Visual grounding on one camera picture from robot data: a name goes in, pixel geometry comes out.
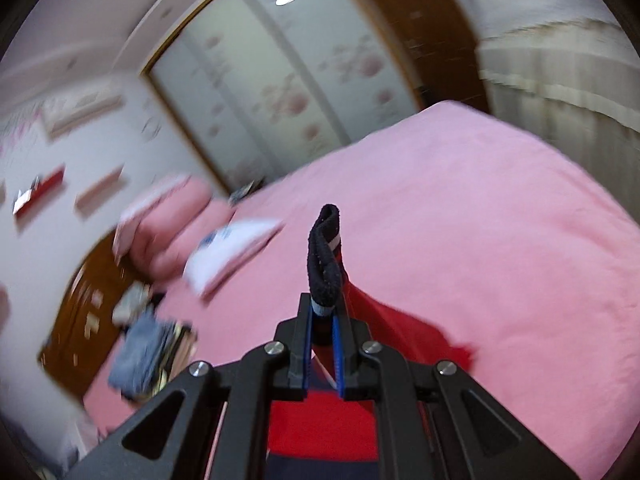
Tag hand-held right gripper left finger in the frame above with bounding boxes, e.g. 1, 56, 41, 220
65, 293, 315, 480

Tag white pillow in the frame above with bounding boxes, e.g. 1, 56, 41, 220
182, 217, 286, 302

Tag wooden headboard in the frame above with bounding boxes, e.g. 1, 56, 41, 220
37, 230, 146, 402

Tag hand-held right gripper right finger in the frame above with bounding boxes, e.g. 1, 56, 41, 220
330, 305, 582, 480

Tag pink folded quilt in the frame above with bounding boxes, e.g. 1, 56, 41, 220
112, 175, 236, 282

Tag navy and red sweater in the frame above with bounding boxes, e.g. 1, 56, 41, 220
265, 204, 477, 480

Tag pink wall shelf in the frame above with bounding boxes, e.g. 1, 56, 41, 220
75, 165, 129, 219

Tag cream curtain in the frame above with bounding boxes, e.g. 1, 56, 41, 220
470, 0, 640, 201

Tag stack of folded clothes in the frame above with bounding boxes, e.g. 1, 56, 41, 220
107, 285, 198, 402

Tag red wall shelf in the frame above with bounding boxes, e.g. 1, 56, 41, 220
12, 165, 68, 222

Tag brown wooden door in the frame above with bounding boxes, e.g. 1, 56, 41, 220
350, 0, 493, 116

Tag small dark bedside items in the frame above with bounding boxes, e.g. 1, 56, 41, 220
229, 181, 264, 207

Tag pink bed blanket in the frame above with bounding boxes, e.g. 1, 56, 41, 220
82, 100, 640, 480

